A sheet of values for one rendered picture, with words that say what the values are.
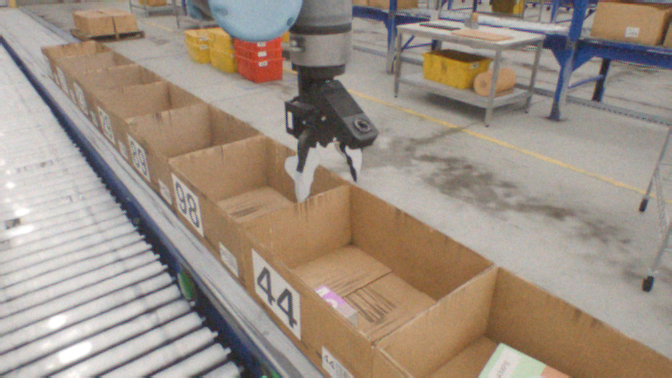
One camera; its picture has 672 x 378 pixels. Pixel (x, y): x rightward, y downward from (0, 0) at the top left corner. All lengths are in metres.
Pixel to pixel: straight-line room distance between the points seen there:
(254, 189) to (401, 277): 0.56
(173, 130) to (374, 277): 0.93
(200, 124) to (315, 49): 1.09
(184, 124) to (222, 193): 0.40
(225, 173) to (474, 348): 0.80
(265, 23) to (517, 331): 0.66
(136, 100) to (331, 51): 1.45
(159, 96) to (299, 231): 1.18
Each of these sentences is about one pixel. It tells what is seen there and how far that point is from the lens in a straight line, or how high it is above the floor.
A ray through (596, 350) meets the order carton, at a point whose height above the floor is 1.00.
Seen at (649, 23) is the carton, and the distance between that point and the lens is 4.88.
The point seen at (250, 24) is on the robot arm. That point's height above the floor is 1.47.
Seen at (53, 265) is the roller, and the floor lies 0.74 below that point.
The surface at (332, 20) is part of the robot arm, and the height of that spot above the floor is 1.44.
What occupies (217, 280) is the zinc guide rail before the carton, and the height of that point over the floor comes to 0.89.
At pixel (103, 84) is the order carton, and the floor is 0.98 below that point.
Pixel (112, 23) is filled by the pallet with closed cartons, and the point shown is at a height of 0.31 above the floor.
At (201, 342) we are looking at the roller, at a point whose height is 0.74.
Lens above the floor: 1.53
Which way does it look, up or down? 28 degrees down
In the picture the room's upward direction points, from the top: straight up
